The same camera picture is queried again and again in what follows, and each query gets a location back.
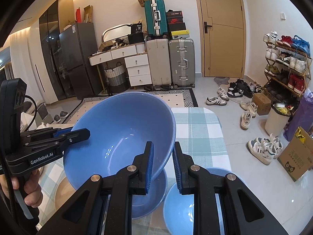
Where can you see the grey door mat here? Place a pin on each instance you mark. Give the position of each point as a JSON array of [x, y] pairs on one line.
[[221, 80]]

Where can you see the tall black shoe box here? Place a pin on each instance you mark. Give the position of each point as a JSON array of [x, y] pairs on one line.
[[177, 27]]

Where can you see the scattered shoes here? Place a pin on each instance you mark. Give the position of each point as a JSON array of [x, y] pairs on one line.
[[247, 107]]

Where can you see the dark glass cabinet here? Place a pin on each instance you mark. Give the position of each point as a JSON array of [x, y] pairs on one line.
[[51, 41]]

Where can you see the thin black shoe box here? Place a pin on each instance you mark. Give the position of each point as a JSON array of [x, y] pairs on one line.
[[174, 13]]

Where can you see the teal suitcase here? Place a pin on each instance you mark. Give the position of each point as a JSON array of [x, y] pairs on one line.
[[156, 17]]

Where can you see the large cream plate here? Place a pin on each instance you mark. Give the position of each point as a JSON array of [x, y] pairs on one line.
[[64, 191]]

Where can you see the brown cardboard box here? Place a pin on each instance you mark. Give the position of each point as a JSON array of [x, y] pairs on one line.
[[261, 104]]

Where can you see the person's left hand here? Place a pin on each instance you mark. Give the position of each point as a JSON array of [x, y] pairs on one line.
[[34, 186]]

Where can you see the small open cardboard box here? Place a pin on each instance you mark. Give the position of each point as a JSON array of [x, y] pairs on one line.
[[106, 46]]

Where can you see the flat cardboard box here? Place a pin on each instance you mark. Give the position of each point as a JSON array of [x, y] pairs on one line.
[[88, 14]]

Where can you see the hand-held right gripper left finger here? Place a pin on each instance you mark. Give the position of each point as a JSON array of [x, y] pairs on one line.
[[149, 166]]

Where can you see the plain black bag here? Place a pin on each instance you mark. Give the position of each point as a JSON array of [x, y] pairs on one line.
[[135, 39]]

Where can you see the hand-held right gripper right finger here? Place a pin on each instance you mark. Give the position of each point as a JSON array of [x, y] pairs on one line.
[[176, 169]]

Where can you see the metal shoe rack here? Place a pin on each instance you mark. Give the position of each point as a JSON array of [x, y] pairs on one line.
[[308, 66]]

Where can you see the white trash bin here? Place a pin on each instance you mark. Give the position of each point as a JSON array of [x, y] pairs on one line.
[[276, 124]]

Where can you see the silver suitcase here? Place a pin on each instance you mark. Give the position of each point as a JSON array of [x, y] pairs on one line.
[[182, 63]]

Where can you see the shoe rack with shoes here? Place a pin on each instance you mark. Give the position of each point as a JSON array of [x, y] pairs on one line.
[[286, 61]]

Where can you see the purple bag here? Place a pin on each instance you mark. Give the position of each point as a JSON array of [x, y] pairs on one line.
[[300, 117]]

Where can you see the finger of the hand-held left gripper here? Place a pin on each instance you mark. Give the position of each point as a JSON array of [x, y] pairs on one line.
[[78, 134], [62, 132]]

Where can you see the oval mirror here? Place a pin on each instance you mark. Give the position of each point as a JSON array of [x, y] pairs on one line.
[[115, 33]]

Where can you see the yellow and black shoe box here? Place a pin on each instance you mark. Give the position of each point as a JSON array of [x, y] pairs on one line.
[[179, 34]]

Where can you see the beige suitcase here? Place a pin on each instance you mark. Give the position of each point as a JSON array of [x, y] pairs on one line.
[[159, 61]]

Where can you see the black printed bag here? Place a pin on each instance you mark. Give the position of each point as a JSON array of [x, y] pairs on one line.
[[137, 29]]

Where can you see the teal checked tablecloth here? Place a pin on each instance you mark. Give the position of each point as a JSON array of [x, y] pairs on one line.
[[195, 127]]

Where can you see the white vanity desk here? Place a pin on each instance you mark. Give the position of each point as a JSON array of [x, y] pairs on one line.
[[137, 66]]

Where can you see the tan door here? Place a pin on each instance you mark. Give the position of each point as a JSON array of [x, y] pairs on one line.
[[225, 41]]

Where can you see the grey fridge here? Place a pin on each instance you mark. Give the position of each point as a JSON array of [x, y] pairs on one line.
[[80, 58]]

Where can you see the woven laundry basket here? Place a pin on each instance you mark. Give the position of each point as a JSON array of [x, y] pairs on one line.
[[117, 78]]

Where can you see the blue bowl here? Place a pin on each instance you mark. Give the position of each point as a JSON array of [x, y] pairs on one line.
[[149, 205], [117, 132], [179, 213]]

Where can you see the printed cardboard box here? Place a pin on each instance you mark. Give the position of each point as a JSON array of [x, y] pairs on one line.
[[296, 159]]

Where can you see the grey slipper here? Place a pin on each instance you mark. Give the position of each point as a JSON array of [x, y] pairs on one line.
[[57, 118], [64, 114]]

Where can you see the white wardrobe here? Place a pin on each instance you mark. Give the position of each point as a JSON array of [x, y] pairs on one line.
[[27, 66]]

